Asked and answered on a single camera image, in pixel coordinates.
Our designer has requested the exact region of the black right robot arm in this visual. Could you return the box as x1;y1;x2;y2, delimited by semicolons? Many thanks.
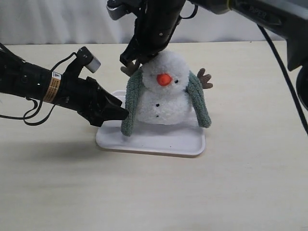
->
120;0;308;107

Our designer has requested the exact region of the white plastic tray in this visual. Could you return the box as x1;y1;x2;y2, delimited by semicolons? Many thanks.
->
96;90;206;156

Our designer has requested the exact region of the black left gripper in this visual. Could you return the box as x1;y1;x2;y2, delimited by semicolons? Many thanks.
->
60;77;129;127

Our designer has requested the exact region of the green fleece scarf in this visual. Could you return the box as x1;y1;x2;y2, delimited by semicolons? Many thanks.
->
121;68;212;137

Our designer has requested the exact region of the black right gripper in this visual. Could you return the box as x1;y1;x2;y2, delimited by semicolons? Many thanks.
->
120;7;182;66

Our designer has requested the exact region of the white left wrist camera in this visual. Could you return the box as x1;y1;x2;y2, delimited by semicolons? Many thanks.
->
77;46;101;73

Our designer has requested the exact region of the white plush snowman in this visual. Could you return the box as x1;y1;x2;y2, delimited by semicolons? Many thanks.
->
122;50;213;128

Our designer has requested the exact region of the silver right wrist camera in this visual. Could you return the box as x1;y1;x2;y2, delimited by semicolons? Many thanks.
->
106;0;130;21

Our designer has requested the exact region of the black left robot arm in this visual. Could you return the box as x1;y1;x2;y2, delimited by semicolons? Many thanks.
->
0;44;128;127

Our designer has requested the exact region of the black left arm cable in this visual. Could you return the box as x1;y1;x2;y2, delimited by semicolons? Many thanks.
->
0;51;80;126

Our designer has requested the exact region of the white curtain backdrop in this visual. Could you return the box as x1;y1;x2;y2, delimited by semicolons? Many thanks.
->
0;0;264;45

